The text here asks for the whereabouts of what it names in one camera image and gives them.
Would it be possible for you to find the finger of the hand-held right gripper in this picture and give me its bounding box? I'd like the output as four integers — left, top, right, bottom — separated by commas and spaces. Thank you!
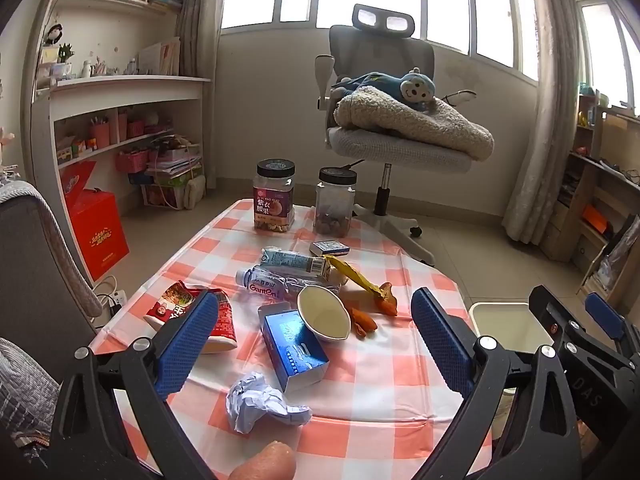
585, 292, 640, 361
529, 285, 583, 343

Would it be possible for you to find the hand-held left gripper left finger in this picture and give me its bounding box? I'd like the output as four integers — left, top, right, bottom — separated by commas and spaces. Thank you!
50, 290, 221, 480

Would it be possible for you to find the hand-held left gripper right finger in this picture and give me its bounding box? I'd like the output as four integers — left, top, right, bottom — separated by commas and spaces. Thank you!
411, 287, 583, 480

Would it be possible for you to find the white trash bin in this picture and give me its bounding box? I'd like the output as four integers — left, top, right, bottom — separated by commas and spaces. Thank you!
469, 301, 555, 358

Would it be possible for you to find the blue and white cardboard box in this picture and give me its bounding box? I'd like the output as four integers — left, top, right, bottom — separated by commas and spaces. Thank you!
258, 304, 330, 393

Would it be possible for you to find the red instant noodle cup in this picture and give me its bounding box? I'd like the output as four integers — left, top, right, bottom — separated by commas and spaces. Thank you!
145, 281, 237, 355

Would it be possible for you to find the white power strip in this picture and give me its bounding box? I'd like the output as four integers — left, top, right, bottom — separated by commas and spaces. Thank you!
97, 287, 126, 318

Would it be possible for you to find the crumpled white paper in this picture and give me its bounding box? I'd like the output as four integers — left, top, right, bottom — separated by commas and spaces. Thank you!
226, 371, 313, 435

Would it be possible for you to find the clear plastic water bottle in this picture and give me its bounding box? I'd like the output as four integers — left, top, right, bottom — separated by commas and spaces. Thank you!
236, 266, 343, 303

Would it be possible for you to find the white paper bowl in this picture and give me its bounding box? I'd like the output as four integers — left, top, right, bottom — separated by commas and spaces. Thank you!
297, 285, 351, 343

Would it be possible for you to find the wooden shelf unit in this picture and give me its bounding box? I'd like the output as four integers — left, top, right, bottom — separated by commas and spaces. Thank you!
542, 92, 640, 301

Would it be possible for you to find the blue and white drink carton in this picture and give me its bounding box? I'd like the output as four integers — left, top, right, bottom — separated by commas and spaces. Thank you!
259, 247, 332, 281

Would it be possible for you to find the red gift bag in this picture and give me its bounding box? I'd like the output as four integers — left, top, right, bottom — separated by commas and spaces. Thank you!
67, 187, 131, 282

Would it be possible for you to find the cream fabric bag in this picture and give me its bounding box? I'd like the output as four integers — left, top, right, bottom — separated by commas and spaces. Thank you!
182, 175, 207, 211

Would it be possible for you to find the small flat blue box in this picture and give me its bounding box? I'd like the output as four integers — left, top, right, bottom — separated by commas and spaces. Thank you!
309, 239, 350, 257

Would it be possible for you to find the beige curtain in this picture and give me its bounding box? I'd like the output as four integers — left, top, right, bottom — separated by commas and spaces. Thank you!
175, 0, 231, 78
502, 0, 583, 261

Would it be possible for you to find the cashew jar with purple label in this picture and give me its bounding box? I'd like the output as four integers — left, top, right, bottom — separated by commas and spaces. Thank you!
252, 159, 296, 235

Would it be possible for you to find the grey patterned cloth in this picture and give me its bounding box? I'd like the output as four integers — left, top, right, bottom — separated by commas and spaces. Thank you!
0, 337, 66, 461

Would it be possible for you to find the grey armchair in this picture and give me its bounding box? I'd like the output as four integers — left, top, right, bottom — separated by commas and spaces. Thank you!
0, 180, 103, 356

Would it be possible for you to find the clear jar of brown nuts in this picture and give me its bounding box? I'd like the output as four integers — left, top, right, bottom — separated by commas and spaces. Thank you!
313, 166, 357, 238

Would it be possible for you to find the stack of papers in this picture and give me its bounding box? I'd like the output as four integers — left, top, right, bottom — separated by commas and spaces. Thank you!
147, 135, 203, 176

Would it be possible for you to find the pink plastic basket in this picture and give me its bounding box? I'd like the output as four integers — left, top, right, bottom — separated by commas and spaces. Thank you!
116, 150, 151, 173

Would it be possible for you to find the red paper bag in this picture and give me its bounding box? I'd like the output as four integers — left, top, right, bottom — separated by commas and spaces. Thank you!
59, 160, 98, 196

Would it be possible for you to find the beige fleece blanket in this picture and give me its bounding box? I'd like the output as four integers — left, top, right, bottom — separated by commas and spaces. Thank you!
334, 85, 495, 162

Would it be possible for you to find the pink pen holder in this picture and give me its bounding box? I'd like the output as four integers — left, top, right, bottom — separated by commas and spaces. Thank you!
90, 117, 111, 150

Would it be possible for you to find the blue monkey plush toy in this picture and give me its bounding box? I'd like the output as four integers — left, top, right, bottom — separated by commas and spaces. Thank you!
330, 69, 438, 113

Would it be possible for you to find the grey office chair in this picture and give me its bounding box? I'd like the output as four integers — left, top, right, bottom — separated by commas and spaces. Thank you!
315, 3, 473, 267

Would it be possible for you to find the small doll figure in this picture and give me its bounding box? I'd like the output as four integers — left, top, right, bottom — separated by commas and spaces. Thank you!
42, 22, 66, 48

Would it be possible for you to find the white wall shelf unit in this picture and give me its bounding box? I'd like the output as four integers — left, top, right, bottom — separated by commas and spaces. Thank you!
30, 0, 213, 281

